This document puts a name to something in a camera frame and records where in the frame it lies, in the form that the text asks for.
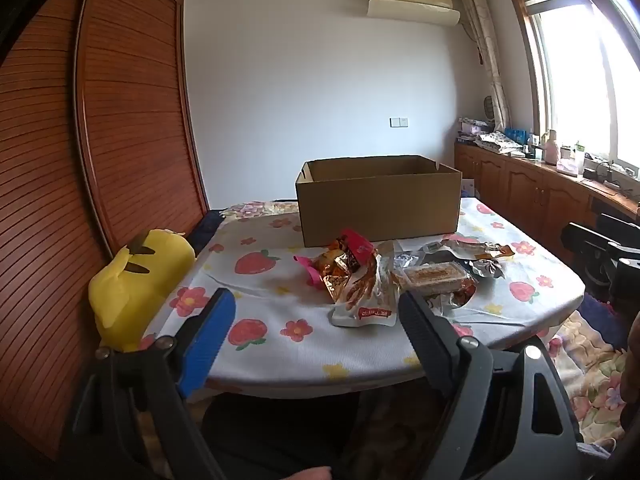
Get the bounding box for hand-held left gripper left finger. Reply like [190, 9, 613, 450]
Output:
[60, 287, 237, 480]

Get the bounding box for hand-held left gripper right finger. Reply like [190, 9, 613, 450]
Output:
[398, 289, 583, 480]

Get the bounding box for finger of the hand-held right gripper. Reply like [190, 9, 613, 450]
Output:
[561, 223, 613, 261]
[597, 213, 640, 241]

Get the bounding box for clear-wrapped cake snack packet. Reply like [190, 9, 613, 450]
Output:
[397, 261, 478, 311]

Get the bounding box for white chicken feet snack packet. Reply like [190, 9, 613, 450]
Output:
[329, 254, 398, 328]

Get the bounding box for silver brown snack packet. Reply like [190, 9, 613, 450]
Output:
[470, 257, 506, 279]

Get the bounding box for silver foil snack packet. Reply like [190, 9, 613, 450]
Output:
[440, 239, 516, 261]

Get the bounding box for shiny orange snack packet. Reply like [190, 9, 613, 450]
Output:
[311, 249, 361, 303]

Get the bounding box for pink snack packet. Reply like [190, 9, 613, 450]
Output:
[293, 255, 321, 288]

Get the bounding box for brown cardboard box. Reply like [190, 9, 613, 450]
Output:
[295, 155, 463, 248]

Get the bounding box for person's left hand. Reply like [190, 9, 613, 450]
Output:
[282, 466, 333, 480]

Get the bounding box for strawberry flower print tablecloth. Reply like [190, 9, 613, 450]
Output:
[140, 197, 586, 393]

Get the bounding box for wooden cabinet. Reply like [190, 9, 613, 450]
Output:
[454, 140, 640, 261]

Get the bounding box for yellow plush toy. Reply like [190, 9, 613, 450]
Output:
[88, 229, 197, 353]

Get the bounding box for floral blanket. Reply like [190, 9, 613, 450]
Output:
[220, 200, 633, 448]

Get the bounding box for person's dark pants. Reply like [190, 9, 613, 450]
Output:
[200, 390, 361, 480]

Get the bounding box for folded patterned cloth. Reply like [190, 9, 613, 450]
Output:
[475, 131, 523, 155]

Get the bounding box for window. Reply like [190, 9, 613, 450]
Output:
[505, 0, 640, 181]

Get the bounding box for purple box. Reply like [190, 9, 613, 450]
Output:
[457, 117, 488, 142]

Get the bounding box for patterned curtain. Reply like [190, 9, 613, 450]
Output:
[457, 0, 512, 133]

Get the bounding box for wooden louvered wardrobe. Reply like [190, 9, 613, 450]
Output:
[0, 0, 211, 461]

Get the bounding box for white air conditioner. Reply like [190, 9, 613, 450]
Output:
[366, 0, 461, 27]

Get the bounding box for power strip with cables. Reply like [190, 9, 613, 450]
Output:
[584, 160, 640, 193]

